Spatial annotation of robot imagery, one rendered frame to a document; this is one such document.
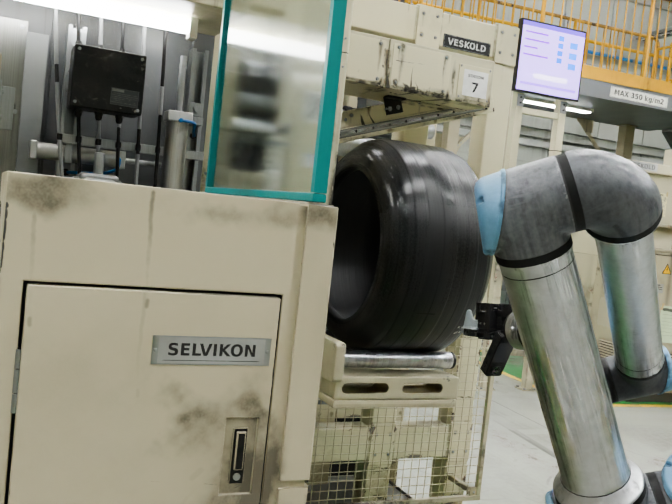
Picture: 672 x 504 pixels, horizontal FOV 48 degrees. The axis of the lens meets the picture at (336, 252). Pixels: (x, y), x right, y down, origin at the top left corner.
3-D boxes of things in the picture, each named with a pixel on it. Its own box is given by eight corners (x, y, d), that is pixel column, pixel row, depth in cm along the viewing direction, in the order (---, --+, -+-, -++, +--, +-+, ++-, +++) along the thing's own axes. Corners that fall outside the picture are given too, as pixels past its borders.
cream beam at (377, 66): (314, 74, 212) (319, 22, 211) (283, 84, 235) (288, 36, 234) (491, 108, 237) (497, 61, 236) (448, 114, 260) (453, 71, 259)
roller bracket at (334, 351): (332, 383, 182) (336, 343, 181) (276, 348, 218) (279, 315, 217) (344, 383, 183) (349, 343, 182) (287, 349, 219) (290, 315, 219)
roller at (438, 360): (339, 361, 185) (335, 345, 187) (332, 370, 188) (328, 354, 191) (458, 363, 199) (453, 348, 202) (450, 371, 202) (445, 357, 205)
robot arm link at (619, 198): (643, 111, 106) (662, 353, 155) (554, 137, 109) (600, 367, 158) (670, 167, 99) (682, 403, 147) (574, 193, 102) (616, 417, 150)
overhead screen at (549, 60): (513, 90, 575) (522, 17, 572) (510, 90, 579) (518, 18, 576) (578, 102, 596) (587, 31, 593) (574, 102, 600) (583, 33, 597)
